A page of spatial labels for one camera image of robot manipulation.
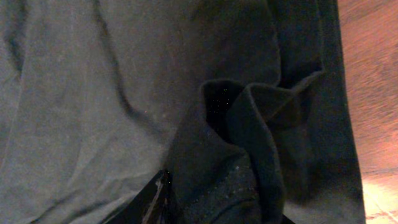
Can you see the black shorts garment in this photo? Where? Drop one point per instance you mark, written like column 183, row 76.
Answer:
column 243, row 102

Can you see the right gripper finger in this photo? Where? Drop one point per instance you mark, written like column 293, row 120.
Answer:
column 150, row 206

